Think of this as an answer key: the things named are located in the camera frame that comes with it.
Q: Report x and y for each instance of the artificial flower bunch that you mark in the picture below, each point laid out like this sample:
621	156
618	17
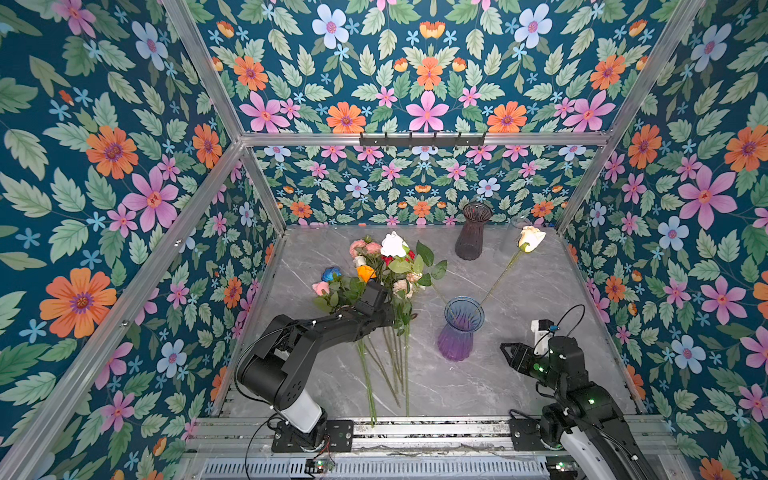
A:
403	271

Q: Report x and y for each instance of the clear glass vase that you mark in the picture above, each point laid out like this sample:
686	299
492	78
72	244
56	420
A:
512	235

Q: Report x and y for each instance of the purple blue glass vase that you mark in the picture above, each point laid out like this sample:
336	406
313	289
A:
463	316

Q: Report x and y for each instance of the cream white rose stem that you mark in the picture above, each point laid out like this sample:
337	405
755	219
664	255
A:
529	239

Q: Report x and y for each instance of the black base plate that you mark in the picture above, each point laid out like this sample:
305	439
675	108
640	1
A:
525	436
332	435

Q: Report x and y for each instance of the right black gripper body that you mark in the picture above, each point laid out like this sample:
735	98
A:
538	368

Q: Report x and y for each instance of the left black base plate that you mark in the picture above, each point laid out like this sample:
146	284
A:
332	435

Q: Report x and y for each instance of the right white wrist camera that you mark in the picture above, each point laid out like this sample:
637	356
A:
542	328

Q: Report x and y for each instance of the black hook rail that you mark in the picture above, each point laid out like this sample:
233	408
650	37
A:
411	139

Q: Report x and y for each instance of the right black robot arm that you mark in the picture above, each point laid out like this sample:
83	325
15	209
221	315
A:
583	418

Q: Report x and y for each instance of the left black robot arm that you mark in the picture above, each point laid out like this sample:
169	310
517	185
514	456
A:
275	369

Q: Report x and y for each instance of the dark mauve glass vase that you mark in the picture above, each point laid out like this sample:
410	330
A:
469	244

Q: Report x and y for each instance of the aluminium mounting rail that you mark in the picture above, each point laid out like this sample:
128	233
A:
389	434

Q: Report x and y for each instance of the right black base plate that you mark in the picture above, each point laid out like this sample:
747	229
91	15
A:
525	436

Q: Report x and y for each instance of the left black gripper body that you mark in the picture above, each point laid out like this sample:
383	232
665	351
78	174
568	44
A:
383	317

